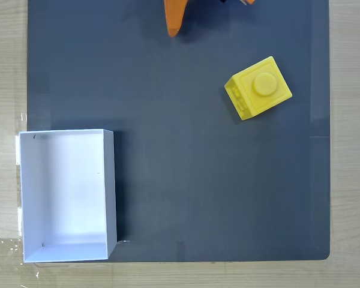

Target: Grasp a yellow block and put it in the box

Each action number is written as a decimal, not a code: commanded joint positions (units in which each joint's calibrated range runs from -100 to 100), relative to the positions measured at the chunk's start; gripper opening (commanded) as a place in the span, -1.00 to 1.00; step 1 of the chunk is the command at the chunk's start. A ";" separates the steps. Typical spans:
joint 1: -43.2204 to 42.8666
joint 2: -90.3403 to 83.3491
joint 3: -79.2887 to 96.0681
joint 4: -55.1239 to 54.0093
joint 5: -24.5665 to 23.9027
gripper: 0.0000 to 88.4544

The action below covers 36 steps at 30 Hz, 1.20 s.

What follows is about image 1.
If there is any yellow toy building block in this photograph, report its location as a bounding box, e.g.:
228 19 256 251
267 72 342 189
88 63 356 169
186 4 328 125
224 56 293 121

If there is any white open cardboard box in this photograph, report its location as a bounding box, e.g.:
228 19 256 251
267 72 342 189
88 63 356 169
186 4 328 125
15 128 118 264

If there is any dark grey table mat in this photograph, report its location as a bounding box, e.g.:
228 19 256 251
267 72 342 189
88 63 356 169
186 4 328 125
26 0 331 263

